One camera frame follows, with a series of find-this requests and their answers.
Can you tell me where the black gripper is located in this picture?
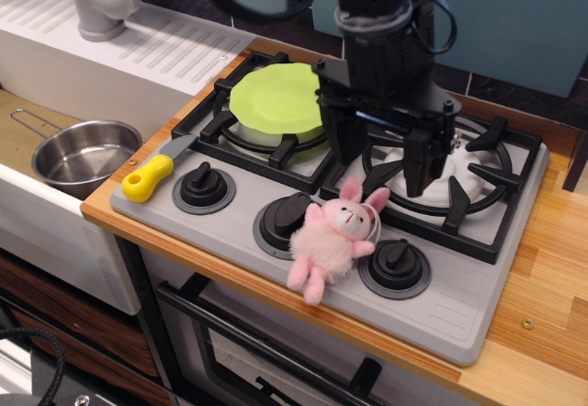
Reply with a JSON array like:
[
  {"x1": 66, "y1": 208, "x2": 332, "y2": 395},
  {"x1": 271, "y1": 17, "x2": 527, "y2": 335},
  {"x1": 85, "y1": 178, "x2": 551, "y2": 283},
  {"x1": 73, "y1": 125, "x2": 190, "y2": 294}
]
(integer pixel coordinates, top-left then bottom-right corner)
[{"x1": 312, "y1": 28, "x2": 461, "y2": 197}]

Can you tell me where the grey toy faucet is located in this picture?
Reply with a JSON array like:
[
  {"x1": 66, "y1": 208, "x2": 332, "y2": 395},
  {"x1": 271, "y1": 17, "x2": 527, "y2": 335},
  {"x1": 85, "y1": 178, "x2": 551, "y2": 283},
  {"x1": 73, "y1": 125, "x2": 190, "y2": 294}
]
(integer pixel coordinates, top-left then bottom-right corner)
[{"x1": 73, "y1": 0, "x2": 140, "y2": 42}]

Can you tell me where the black braided cable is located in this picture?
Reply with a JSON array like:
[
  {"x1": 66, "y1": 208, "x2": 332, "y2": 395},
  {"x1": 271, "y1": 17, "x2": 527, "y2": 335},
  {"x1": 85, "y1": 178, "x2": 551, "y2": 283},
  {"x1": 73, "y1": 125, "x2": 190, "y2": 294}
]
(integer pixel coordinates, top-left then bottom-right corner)
[{"x1": 0, "y1": 326, "x2": 68, "y2": 406}]

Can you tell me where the black burner grate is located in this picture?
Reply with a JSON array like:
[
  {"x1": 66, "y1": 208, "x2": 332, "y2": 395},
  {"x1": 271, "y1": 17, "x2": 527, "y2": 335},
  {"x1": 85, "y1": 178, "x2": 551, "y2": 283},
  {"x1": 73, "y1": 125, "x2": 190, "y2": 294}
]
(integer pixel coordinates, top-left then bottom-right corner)
[
  {"x1": 172, "y1": 51, "x2": 336, "y2": 194},
  {"x1": 320, "y1": 115, "x2": 549, "y2": 264}
]

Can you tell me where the wooden drawer front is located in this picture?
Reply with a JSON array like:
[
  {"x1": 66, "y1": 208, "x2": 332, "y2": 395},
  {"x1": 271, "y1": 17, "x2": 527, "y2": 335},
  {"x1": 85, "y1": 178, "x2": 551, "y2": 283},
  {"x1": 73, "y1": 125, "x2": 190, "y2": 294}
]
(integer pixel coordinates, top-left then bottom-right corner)
[{"x1": 1, "y1": 250, "x2": 172, "y2": 405}]

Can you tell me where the black left burner grate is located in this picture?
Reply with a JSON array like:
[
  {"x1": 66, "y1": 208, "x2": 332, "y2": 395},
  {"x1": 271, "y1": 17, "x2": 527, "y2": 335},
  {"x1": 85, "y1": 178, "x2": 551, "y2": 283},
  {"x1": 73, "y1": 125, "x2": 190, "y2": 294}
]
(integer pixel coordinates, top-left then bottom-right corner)
[{"x1": 172, "y1": 51, "x2": 336, "y2": 194}]

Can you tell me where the black right stove knob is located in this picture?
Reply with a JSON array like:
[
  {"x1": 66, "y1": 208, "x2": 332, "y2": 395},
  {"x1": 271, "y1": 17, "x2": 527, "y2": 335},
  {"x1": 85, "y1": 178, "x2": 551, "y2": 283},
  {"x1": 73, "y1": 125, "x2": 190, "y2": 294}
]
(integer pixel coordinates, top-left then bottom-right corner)
[{"x1": 358, "y1": 239, "x2": 432, "y2": 300}]

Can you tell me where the black middle stove knob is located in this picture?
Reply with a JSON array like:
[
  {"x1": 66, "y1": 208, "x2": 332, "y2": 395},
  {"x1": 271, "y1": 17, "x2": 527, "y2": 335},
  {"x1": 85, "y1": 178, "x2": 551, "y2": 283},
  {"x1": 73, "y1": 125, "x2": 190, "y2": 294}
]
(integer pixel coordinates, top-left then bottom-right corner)
[{"x1": 253, "y1": 192, "x2": 312, "y2": 261}]

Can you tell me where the toy oven door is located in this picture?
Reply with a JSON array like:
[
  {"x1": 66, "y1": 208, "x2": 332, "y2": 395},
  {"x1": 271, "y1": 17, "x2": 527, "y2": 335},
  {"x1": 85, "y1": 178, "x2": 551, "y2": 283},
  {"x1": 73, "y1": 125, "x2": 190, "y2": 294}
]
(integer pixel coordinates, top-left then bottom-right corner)
[{"x1": 152, "y1": 274, "x2": 470, "y2": 405}]

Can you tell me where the teal backsplash panel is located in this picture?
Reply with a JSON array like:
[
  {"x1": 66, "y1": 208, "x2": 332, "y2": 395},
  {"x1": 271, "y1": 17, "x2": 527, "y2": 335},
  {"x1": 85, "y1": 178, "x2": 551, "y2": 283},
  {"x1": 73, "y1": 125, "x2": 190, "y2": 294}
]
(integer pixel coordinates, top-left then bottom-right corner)
[{"x1": 128, "y1": 0, "x2": 588, "y2": 99}]

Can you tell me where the yellow handled toy knife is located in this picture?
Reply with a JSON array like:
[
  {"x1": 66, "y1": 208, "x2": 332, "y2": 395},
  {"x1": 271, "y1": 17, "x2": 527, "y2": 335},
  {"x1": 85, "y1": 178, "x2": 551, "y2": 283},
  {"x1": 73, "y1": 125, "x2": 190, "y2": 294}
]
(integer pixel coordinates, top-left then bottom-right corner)
[{"x1": 121, "y1": 135, "x2": 197, "y2": 203}]

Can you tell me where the black left stove knob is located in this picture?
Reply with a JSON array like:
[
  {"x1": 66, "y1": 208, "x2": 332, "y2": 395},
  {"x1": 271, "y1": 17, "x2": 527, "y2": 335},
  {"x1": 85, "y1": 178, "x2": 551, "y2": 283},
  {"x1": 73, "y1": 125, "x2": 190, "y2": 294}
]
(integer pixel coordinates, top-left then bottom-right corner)
[{"x1": 172, "y1": 162, "x2": 236, "y2": 216}]

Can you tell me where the pink stuffed rabbit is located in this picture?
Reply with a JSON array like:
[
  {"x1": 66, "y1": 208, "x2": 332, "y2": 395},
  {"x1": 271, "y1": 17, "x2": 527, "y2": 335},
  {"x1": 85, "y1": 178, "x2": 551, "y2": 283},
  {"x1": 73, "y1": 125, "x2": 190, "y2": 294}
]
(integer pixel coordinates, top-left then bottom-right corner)
[{"x1": 287, "y1": 176, "x2": 390, "y2": 306}]

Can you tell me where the green plastic plate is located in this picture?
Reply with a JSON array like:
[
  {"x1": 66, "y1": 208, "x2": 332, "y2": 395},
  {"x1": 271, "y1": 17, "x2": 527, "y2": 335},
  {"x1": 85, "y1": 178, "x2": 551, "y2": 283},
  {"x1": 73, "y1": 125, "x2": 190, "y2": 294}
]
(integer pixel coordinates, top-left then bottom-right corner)
[{"x1": 229, "y1": 62, "x2": 323, "y2": 142}]

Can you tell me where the white toy sink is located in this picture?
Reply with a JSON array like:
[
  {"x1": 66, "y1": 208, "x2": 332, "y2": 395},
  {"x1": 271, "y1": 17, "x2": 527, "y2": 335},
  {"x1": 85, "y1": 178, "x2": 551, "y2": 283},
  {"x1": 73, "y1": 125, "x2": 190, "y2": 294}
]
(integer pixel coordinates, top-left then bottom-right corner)
[{"x1": 1, "y1": 0, "x2": 253, "y2": 315}]

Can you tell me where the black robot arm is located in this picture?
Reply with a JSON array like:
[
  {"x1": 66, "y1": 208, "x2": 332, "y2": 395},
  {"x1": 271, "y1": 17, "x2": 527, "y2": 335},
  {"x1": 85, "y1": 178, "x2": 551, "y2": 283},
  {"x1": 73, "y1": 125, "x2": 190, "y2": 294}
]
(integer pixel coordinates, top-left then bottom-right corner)
[{"x1": 312, "y1": 0, "x2": 461, "y2": 197}]

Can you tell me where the stainless steel pot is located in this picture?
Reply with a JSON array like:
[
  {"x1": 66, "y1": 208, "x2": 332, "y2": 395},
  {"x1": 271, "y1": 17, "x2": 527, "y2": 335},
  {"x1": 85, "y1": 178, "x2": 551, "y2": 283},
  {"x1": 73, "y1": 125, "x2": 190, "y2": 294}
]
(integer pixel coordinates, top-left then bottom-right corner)
[{"x1": 10, "y1": 108, "x2": 142, "y2": 200}]

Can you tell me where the grey toy stove top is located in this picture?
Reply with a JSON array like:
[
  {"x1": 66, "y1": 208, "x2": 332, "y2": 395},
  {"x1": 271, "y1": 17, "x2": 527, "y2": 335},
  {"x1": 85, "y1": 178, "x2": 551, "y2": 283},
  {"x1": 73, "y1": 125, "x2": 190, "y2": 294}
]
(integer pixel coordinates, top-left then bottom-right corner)
[{"x1": 108, "y1": 50, "x2": 551, "y2": 367}]

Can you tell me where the black stove knob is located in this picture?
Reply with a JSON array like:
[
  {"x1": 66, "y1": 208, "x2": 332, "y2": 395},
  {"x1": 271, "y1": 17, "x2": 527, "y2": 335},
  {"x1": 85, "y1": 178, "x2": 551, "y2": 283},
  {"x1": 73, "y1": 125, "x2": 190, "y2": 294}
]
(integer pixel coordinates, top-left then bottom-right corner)
[
  {"x1": 172, "y1": 162, "x2": 236, "y2": 216},
  {"x1": 358, "y1": 239, "x2": 432, "y2": 300},
  {"x1": 253, "y1": 192, "x2": 312, "y2": 261}
]

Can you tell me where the black right burner grate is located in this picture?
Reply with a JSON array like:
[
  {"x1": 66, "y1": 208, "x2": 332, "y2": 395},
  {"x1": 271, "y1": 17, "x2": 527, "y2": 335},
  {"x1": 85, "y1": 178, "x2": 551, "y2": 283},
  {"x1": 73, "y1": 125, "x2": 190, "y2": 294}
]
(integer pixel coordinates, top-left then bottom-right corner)
[{"x1": 320, "y1": 115, "x2": 549, "y2": 264}]

